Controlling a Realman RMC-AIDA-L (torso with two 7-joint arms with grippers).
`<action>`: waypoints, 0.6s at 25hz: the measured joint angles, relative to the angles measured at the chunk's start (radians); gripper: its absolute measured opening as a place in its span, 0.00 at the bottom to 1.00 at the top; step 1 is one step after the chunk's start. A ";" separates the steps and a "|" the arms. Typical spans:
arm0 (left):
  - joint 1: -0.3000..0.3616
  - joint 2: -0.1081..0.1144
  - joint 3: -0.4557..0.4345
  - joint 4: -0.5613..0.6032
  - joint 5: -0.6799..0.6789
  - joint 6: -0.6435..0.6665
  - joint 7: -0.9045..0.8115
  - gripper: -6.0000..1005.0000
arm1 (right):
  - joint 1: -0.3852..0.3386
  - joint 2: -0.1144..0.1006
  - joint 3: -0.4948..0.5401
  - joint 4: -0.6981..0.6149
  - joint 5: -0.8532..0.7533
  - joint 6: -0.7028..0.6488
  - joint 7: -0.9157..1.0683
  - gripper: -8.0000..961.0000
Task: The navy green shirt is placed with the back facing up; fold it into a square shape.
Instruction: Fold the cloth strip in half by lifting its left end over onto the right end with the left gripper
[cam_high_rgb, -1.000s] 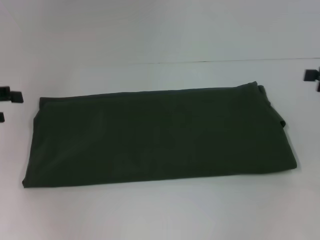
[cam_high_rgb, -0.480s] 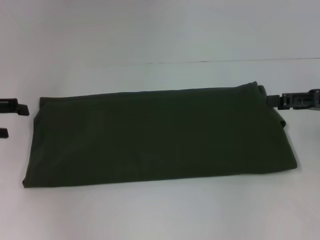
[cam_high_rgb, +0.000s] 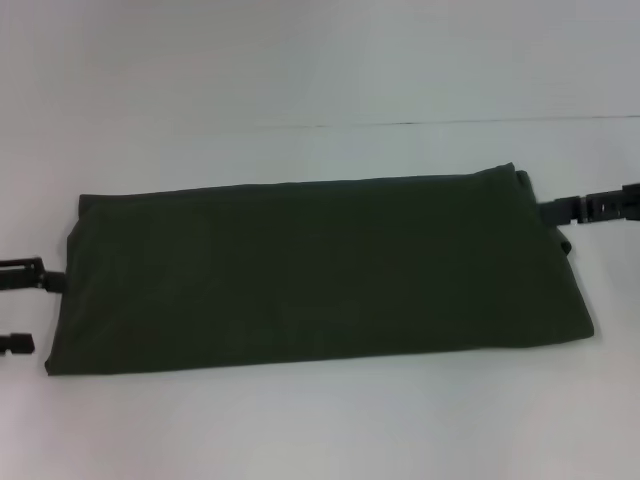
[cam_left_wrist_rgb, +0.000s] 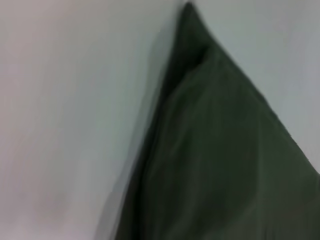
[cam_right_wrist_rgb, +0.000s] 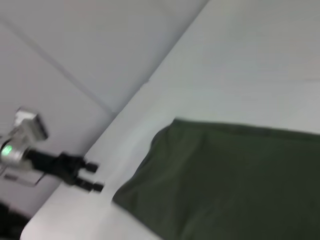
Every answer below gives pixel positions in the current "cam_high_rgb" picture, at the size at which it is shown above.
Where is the dark green t-shirt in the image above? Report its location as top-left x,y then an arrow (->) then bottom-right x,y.
43,160 -> 597,379

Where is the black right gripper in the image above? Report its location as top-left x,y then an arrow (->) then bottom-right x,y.
541,182 -> 640,226

